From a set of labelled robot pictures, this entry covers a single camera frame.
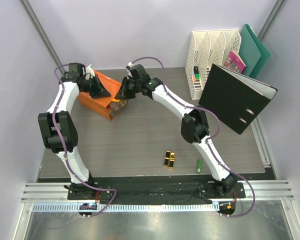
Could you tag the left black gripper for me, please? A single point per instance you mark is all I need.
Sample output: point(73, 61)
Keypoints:
point(95, 85)

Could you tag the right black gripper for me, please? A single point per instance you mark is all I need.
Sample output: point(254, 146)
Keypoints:
point(122, 93)

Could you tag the clear acrylic drawer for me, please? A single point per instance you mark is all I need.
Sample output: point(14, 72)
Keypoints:
point(114, 107)

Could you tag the orange white tube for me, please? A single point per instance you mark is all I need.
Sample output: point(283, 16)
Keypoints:
point(116, 100)

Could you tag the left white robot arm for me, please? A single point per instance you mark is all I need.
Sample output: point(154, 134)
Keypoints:
point(58, 130)

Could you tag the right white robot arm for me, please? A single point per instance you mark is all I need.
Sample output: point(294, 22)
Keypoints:
point(194, 126)

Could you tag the orange drawer organizer box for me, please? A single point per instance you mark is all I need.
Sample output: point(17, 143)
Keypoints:
point(99, 105)

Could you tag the green orange highlighter markers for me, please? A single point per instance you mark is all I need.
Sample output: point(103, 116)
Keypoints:
point(195, 74)

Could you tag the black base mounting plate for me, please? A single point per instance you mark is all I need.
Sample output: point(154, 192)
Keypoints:
point(156, 190)

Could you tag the white mesh file rack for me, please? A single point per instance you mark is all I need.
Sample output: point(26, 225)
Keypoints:
point(208, 47)

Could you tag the green lipstick box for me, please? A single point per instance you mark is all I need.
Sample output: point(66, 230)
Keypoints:
point(199, 166)

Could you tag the black lever arch binder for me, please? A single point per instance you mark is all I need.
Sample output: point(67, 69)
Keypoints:
point(234, 98)

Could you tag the pink booklet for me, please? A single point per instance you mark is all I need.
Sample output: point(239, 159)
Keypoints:
point(234, 62)

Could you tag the green folder front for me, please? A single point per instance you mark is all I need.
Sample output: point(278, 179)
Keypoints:
point(248, 51)

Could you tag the green folder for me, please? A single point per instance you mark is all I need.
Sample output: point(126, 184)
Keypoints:
point(248, 51)
point(262, 57)

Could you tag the green folder back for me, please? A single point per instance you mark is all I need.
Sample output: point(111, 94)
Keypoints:
point(262, 57)

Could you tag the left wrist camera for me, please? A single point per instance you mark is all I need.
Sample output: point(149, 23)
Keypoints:
point(77, 68)

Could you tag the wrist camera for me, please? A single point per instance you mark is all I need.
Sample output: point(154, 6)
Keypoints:
point(77, 68)
point(138, 73)

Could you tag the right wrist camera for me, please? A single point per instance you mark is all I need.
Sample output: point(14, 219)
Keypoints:
point(138, 73)

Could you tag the white slotted cable duct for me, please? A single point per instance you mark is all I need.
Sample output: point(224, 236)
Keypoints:
point(81, 207)

